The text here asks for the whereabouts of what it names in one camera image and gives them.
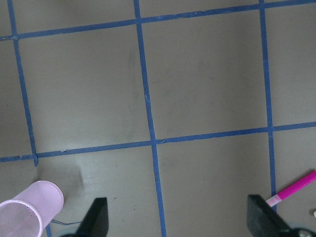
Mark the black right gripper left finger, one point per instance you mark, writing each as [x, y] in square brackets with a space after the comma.
[96, 220]

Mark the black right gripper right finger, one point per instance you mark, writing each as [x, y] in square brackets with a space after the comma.
[263, 221]

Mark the pink pen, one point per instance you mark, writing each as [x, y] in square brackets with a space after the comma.
[292, 189]

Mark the pink mesh cup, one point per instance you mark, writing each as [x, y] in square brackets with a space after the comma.
[28, 213]

